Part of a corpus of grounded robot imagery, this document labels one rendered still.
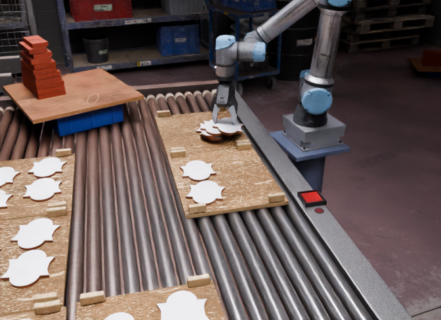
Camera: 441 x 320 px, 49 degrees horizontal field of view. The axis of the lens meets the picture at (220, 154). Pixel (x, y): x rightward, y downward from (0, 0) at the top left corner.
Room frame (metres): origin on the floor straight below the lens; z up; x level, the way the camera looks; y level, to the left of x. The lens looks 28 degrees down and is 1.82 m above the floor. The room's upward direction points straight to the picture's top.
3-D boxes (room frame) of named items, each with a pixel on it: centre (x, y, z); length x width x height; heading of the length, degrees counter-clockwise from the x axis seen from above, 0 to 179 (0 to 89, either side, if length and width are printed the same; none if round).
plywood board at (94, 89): (2.13, 0.70, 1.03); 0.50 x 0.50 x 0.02; 35
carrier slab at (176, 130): (1.91, 0.09, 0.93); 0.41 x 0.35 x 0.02; 14
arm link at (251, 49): (1.86, -0.12, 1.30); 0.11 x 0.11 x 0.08; 85
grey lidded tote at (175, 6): (6.03, 0.47, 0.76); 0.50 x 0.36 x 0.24; 117
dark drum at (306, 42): (5.58, -0.84, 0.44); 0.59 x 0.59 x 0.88
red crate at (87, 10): (5.71, 1.39, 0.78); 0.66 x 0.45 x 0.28; 111
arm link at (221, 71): (1.85, -0.02, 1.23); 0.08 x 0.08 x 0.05
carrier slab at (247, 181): (1.50, -0.01, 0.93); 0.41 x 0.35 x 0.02; 14
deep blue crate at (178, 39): (6.05, 0.55, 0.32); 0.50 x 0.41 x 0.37; 107
